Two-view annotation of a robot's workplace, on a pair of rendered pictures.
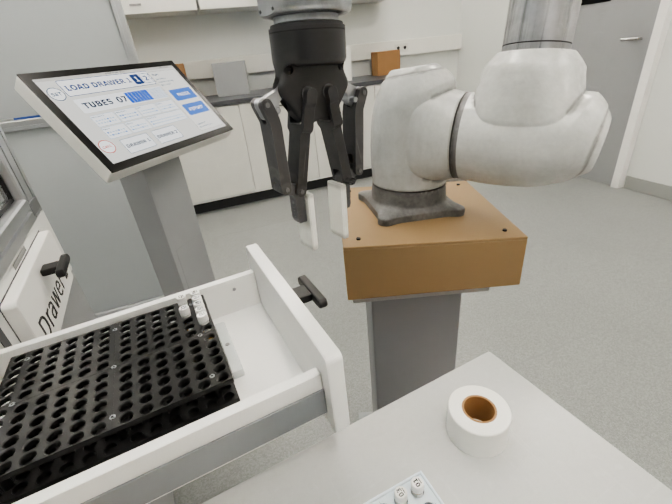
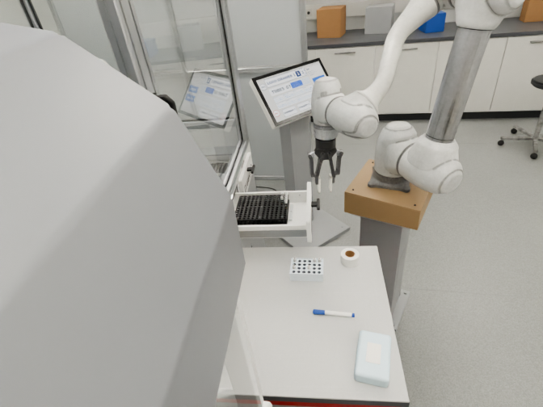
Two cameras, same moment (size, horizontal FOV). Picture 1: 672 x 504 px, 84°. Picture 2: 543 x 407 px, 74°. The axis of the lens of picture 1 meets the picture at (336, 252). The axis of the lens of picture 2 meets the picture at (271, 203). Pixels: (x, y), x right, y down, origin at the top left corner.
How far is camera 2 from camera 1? 1.04 m
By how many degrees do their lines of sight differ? 30
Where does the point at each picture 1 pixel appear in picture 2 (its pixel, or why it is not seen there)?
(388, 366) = not seen: hidden behind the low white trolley
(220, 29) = not seen: outside the picture
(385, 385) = not seen: hidden behind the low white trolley
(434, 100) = (396, 144)
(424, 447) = (332, 258)
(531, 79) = (423, 152)
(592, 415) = (504, 337)
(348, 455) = (311, 252)
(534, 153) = (419, 179)
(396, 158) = (380, 161)
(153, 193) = (291, 132)
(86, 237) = (256, 133)
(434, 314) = (388, 232)
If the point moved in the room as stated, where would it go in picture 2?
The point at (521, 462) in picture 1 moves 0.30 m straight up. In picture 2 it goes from (354, 270) to (356, 207)
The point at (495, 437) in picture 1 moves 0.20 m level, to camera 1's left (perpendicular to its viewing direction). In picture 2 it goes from (347, 260) to (300, 246)
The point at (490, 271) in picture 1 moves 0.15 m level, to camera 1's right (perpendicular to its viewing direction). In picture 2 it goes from (403, 220) to (442, 228)
